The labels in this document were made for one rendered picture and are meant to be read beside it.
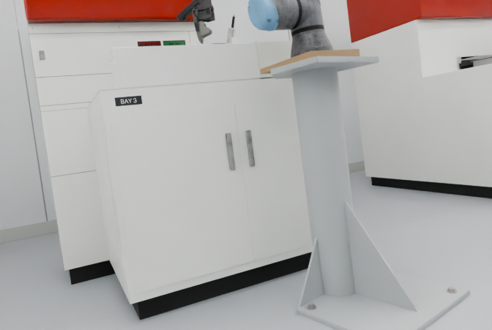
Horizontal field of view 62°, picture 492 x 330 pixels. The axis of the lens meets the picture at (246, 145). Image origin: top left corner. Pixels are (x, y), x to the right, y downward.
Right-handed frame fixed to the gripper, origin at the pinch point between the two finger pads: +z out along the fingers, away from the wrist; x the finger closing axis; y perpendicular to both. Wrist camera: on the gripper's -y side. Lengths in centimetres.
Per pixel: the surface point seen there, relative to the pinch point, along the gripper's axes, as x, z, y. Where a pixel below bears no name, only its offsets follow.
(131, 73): -40.8, 16.3, -15.7
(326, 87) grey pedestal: -34, 30, 50
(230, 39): 11.4, -1.2, 11.7
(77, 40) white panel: 5, -11, -60
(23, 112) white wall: 109, 7, -172
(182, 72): -30.6, 16.8, -0.5
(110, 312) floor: -34, 103, -40
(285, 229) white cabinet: -12, 83, 28
